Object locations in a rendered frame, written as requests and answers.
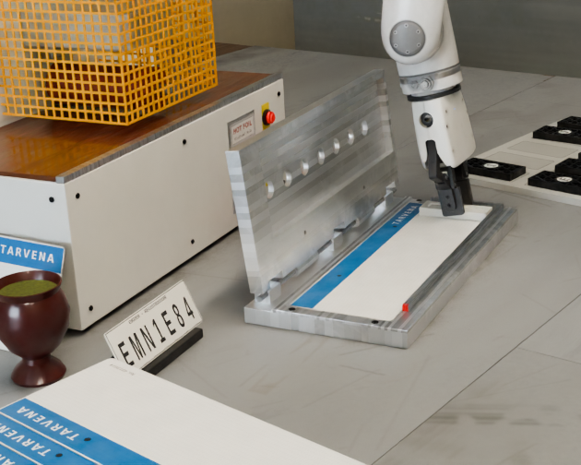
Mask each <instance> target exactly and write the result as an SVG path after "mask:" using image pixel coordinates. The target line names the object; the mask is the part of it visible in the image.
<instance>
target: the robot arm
mask: <svg viewBox="0 0 581 465"><path fill-rule="evenodd" d="M381 34H382V41H383V45H384V47H385V50H386V52H387V54H388V55H389V56H390V57H391V58H392V59H394V60H395V61H396V63H397V71H398V75H399V79H400V82H399V83H400V87H401V88H402V92H403V94H407V95H408V96H407V98H408V101H412V111H413V119H414V125H415V132H416V138H417V142H418V148H419V152H420V156H421V162H422V165H423V167H424V168H425V169H426V170H428V171H429V179H430V180H432V181H434V182H435V188H436V190H437V191H438V196H439V200H440V204H441V209H442V213H443V216H445V217H448V216H457V215H463V214H464V213H465V209H464V205H473V204H474V201H473V196H472V192H471V187H470V182H469V178H468V166H467V158H468V157H469V156H470V155H471V154H472V153H473V152H474V150H475V148H476V145H475V140H474V136H473V133H472V129H471V125H470V121H469V118H468V111H467V108H466V104H465V102H464V99H463V96H462V93H461V91H460V90H461V85H460V84H458V83H460V82H461V81H462V80H463V77H462V73H461V68H460V63H459V59H458V54H457V46H456V41H455V36H454V32H453V27H452V22H451V18H450V13H449V8H448V3H447V0H383V10H382V22H381ZM440 163H444V164H445V166H443V167H440ZM442 172H447V174H448V176H447V174H446V173H442Z"/></svg>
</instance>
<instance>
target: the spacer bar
mask: <svg viewBox="0 0 581 465"><path fill-rule="evenodd" d="M464 209H465V213H464V214H463V215H457V216H448V217H445V216H443V213H442V209H441V204H440V202H434V201H426V202H425V203H423V204H422V205H421V206H420V215H422V216H432V217H441V218H450V219H460V220H469V221H482V220H483V219H484V218H485V217H486V216H487V215H488V214H489V213H490V212H491V211H492V207H484V206H474V205H464Z"/></svg>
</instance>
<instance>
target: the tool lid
mask: <svg viewBox="0 0 581 465"><path fill-rule="evenodd" d="M361 126H362V127H363V130H362V129H361ZM348 132H349V136H350V140H349V142H348V139H347V134H348ZM333 140H334V143H335V151H333V148H332V144H333ZM317 151H319V162H318V161H317ZM225 154H226V159H227V164H228V169H229V175H230V180H231V190H232V194H233V200H234V206H235V210H236V216H237V221H238V226H239V232H240V236H241V242H242V247H243V257H244V262H245V267H246V272H247V278H248V283H249V288H250V293H265V292H266V291H267V290H269V289H270V284H269V281H270V280H271V279H272V278H284V277H285V276H286V275H287V274H289V273H290V272H291V271H292V270H294V269H295V270H296V273H295V274H294V275H293V276H292V277H297V276H298V275H299V274H301V273H302V272H303V271H304V270H305V269H307V268H308V267H309V266H311V265H312V264H313V263H314V262H315V261H316V260H317V259H318V258H319V255H318V253H317V250H318V249H319V248H320V247H322V246H323V245H324V244H326V243H327V242H328V241H329V240H330V239H332V238H333V237H334V236H335V235H334V229H335V228H346V227H347V226H348V225H349V224H351V223H352V222H353V221H356V224H355V225H354V226H353V227H358V226H359V225H360V224H361V223H362V222H364V221H365V220H366V219H367V218H369V217H370V216H371V215H372V214H374V212H375V208H374V204H375V203H376V202H377V201H378V200H380V199H381V198H382V197H384V196H385V195H386V187H396V186H397V185H399V179H398V172H397V159H396V152H395V145H394V138H393V131H392V125H391V117H390V111H389V103H388V97H387V89H386V83H385V70H384V69H374V70H372V71H370V72H368V73H366V74H365V75H363V76H361V77H358V78H357V79H355V80H353V81H351V82H350V83H349V84H347V85H345V86H343V87H341V88H339V89H337V90H335V91H333V92H331V93H330V94H328V95H326V96H325V97H323V98H322V99H320V100H318V101H315V102H314V103H312V104H310V105H308V106H306V107H304V108H303V109H301V110H300V111H298V112H296V113H294V114H292V115H290V116H288V117H287V118H285V119H283V120H281V121H279V122H277V123H276V124H274V125H272V126H270V127H269V128H267V129H265V130H263V131H261V132H260V133H258V134H256V135H254V136H252V137H250V138H248V139H246V140H245V141H243V142H242V143H240V144H238V145H236V146H234V147H233V148H231V149H228V150H226V151H225ZM301 161H302V163H303V172H301ZM284 171H285V173H286V176H287V181H286V184H285V185H284V182H283V174H284ZM266 183H267V185H268V195H267V193H266V188H265V185H266Z"/></svg>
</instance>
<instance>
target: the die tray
mask: <svg viewBox="0 0 581 465"><path fill-rule="evenodd" d="M579 152H581V145H577V144H570V143H563V142H557V141H550V140H544V139H537V138H533V132H531V133H529V134H526V135H524V136H522V137H519V138H517V139H514V140H512V141H510V142H507V143H505V144H503V145H501V146H499V147H497V148H495V149H491V150H489V151H486V152H484V153H482V154H480V155H478V156H476V157H474V158H480V159H484V160H490V161H499V162H505V163H511V164H516V165H521V166H526V173H525V174H523V175H521V176H519V177H517V178H516V179H514V180H512V181H510V182H509V181H505V180H500V179H494V178H490V177H484V176H479V175H475V174H468V178H469V182H470V184H471V185H479V186H484V187H489V188H493V189H498V190H503V191H507V192H512V193H517V194H521V195H526V196H531V197H538V198H543V199H548V200H552V201H557V202H562V203H566V204H571V205H576V206H580V207H581V196H579V195H574V194H569V193H565V192H560V191H554V190H550V189H545V188H540V187H536V186H531V185H528V178H529V177H531V176H533V175H535V174H537V173H540V172H542V171H544V170H545V171H550V172H554V169H555V165H556V164H558V163H559V162H561V161H564V160H566V159H568V158H573V159H578V153H579Z"/></svg>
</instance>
